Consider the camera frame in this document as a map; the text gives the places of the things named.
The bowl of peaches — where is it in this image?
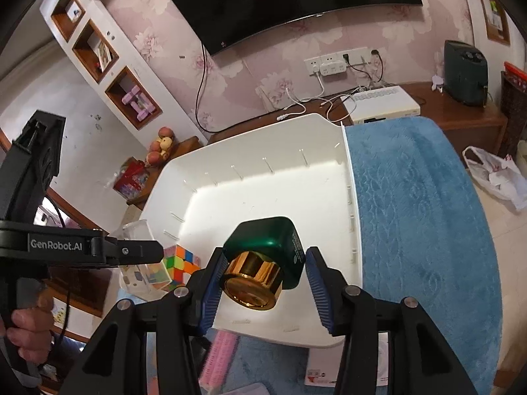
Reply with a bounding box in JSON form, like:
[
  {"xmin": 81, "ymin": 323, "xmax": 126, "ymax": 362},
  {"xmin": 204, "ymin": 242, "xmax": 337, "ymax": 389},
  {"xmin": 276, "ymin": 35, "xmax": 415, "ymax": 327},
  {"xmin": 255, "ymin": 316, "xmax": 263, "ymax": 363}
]
[{"xmin": 148, "ymin": 127, "xmax": 176, "ymax": 166}]

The cork notice board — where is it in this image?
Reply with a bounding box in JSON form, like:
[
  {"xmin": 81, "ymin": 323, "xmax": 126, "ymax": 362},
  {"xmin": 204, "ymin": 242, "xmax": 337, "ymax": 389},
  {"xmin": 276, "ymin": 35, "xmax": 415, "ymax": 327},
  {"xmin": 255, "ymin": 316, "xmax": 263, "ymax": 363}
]
[{"xmin": 473, "ymin": 0, "xmax": 511, "ymax": 46}]

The dark green appliance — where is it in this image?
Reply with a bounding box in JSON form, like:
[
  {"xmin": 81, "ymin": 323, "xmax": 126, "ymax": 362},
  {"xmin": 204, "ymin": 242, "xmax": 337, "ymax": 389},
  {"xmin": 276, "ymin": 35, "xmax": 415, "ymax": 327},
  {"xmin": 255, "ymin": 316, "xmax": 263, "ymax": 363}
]
[{"xmin": 444, "ymin": 40, "xmax": 489, "ymax": 107}]

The white plastic bin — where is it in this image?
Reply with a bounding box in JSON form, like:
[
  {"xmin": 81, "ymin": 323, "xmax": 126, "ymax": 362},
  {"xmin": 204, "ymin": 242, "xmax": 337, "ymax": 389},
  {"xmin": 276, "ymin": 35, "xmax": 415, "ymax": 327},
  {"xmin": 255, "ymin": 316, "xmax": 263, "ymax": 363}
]
[{"xmin": 139, "ymin": 113, "xmax": 364, "ymax": 348}]

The white power strip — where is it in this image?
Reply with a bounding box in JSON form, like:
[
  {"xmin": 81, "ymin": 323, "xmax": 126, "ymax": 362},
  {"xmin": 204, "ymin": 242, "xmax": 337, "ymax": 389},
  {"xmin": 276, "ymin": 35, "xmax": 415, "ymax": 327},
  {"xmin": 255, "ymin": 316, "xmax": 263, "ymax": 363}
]
[{"xmin": 304, "ymin": 47, "xmax": 369, "ymax": 78}]

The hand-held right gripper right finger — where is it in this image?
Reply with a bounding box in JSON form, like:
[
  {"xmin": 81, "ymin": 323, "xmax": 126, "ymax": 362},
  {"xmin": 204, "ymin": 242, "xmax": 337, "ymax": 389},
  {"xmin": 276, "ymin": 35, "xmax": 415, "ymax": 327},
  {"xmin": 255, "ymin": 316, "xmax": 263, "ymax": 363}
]
[{"xmin": 306, "ymin": 246, "xmax": 482, "ymax": 395}]

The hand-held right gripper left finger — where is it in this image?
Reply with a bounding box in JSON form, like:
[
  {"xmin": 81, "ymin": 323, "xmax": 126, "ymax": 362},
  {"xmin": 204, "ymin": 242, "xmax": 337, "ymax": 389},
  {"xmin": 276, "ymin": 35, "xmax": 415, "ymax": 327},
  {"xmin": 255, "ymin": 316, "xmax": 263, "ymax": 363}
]
[{"xmin": 61, "ymin": 248, "xmax": 229, "ymax": 395}]

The black television cable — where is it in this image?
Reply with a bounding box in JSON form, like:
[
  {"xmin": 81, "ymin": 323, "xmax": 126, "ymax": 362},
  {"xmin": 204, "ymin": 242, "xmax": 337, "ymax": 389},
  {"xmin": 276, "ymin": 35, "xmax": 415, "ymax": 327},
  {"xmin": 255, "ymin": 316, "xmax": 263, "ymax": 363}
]
[{"xmin": 194, "ymin": 42, "xmax": 215, "ymax": 133}]

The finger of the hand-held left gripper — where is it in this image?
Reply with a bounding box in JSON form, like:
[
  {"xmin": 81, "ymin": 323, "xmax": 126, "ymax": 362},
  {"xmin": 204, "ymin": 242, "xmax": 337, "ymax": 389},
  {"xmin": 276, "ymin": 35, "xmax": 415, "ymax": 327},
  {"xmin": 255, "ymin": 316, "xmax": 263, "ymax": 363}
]
[{"xmin": 108, "ymin": 236, "xmax": 164, "ymax": 267}]

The white charging cable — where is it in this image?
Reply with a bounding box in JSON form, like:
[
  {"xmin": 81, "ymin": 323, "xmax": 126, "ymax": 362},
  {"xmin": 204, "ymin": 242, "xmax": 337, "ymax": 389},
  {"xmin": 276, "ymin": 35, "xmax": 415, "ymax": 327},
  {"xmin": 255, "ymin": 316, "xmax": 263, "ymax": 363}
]
[{"xmin": 278, "ymin": 72, "xmax": 350, "ymax": 122}]

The colourful puzzle cube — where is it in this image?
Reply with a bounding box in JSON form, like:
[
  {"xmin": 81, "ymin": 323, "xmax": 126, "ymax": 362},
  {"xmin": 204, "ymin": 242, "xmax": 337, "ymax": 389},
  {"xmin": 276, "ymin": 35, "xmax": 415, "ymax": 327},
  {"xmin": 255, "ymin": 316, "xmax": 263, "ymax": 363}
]
[{"xmin": 162, "ymin": 245, "xmax": 201, "ymax": 286}]

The white printed card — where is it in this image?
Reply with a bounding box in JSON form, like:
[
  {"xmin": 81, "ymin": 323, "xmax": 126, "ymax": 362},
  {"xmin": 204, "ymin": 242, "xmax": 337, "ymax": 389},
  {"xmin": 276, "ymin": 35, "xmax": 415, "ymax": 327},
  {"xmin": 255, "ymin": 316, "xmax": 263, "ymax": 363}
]
[{"xmin": 305, "ymin": 331, "xmax": 390, "ymax": 388}]

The pink gift box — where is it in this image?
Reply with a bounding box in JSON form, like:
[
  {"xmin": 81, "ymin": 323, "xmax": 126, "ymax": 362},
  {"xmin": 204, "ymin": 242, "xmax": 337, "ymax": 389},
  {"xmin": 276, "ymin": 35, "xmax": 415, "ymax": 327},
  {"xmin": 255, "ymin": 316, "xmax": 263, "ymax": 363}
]
[{"xmin": 122, "ymin": 85, "xmax": 155, "ymax": 121}]

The pink oblong comb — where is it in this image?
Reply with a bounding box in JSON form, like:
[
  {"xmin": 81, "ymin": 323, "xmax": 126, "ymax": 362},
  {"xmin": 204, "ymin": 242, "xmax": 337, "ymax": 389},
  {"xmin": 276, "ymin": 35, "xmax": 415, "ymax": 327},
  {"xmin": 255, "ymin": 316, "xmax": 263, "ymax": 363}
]
[{"xmin": 200, "ymin": 331, "xmax": 240, "ymax": 393}]

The red printed box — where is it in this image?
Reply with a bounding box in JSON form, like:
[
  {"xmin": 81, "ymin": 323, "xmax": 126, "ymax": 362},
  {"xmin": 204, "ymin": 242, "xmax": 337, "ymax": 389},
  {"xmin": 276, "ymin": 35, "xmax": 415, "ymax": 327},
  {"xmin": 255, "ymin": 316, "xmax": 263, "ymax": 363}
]
[{"xmin": 113, "ymin": 157, "xmax": 149, "ymax": 198}]

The picture card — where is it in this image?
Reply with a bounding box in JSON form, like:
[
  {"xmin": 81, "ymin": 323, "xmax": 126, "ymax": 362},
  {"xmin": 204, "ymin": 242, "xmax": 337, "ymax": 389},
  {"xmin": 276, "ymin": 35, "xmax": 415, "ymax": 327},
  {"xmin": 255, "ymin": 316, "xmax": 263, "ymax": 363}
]
[{"xmin": 93, "ymin": 43, "xmax": 113, "ymax": 70}]

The person's left hand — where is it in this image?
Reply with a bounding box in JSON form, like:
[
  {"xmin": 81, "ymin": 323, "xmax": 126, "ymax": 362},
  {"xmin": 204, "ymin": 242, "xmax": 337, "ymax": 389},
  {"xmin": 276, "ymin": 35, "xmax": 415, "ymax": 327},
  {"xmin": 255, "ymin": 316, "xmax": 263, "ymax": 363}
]
[{"xmin": 0, "ymin": 287, "xmax": 55, "ymax": 363}]

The blue textured mat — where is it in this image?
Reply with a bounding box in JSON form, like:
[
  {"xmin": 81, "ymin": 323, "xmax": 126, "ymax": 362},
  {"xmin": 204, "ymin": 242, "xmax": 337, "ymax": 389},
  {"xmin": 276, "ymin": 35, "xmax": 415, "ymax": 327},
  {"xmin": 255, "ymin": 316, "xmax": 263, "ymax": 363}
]
[{"xmin": 117, "ymin": 115, "xmax": 505, "ymax": 395}]

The green bottle with gold cap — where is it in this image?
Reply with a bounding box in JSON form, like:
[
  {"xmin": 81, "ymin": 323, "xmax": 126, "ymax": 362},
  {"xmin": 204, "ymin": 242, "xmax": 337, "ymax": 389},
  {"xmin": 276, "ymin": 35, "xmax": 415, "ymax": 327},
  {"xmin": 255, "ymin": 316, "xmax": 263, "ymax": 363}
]
[{"xmin": 218, "ymin": 216, "xmax": 306, "ymax": 309}]

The dark wicker basket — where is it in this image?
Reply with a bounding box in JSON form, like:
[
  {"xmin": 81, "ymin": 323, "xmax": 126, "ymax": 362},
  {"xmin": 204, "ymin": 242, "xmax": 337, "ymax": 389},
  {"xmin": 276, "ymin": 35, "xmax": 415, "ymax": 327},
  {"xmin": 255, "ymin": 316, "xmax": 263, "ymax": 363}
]
[{"xmin": 500, "ymin": 62, "xmax": 527, "ymax": 157}]

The white plastic bag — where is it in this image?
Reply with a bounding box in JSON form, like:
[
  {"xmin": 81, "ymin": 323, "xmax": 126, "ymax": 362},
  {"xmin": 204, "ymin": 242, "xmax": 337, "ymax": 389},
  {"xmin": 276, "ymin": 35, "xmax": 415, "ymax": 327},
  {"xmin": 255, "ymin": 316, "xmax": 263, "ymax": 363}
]
[{"xmin": 462, "ymin": 146, "xmax": 527, "ymax": 210}]

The wooden side cabinet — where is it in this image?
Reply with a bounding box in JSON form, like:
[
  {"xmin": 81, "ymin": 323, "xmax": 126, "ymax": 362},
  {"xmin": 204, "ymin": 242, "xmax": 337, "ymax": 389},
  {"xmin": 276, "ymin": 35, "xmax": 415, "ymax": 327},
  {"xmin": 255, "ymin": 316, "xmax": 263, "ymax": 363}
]
[{"xmin": 125, "ymin": 137, "xmax": 200, "ymax": 210}]

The white set-top box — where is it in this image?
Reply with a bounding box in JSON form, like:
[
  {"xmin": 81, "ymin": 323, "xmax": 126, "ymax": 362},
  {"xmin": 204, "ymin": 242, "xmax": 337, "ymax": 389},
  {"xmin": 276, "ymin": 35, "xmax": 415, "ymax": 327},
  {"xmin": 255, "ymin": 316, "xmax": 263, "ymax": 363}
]
[{"xmin": 343, "ymin": 85, "xmax": 421, "ymax": 125}]

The black power cable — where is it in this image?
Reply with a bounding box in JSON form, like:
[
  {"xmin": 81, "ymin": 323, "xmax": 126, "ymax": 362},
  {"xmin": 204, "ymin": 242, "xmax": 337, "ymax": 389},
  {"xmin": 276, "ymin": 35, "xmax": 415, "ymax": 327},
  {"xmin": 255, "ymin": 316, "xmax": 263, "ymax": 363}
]
[{"xmin": 344, "ymin": 49, "xmax": 386, "ymax": 91}]

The white wall shelf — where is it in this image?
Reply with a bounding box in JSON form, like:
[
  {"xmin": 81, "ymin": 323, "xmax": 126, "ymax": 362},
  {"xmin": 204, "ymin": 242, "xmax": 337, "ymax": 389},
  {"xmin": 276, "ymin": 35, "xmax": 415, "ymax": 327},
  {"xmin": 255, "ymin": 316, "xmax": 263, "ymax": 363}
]
[{"xmin": 40, "ymin": 0, "xmax": 163, "ymax": 131}]

